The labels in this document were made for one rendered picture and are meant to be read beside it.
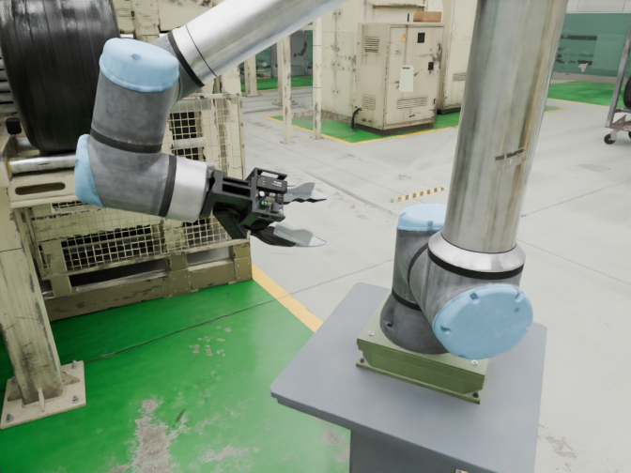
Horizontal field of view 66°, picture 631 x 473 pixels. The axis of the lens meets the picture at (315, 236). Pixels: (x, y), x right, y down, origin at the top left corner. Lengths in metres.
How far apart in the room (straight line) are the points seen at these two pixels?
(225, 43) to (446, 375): 0.72
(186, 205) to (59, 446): 1.36
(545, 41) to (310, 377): 0.74
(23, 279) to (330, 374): 1.14
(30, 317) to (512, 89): 1.64
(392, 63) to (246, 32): 5.19
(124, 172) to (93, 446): 1.34
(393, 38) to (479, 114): 5.21
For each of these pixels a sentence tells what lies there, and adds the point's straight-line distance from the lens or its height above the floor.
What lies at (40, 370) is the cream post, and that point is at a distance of 2.03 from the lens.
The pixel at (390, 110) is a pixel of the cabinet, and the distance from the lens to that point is 5.98.
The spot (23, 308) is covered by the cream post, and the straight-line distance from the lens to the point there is 1.90.
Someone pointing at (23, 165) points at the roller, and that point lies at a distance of 1.63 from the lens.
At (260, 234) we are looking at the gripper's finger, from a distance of 0.76.
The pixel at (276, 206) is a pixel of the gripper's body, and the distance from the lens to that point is 0.72.
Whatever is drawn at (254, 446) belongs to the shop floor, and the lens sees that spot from 1.75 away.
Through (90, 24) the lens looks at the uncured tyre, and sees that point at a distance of 1.48.
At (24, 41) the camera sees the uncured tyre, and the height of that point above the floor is 1.23.
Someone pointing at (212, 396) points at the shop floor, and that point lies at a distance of 1.94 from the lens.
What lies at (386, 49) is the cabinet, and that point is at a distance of 5.86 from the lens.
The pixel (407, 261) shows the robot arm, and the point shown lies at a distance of 0.92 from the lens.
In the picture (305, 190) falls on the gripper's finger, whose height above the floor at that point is 1.03.
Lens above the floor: 1.28
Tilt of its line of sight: 24 degrees down
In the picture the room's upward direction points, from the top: straight up
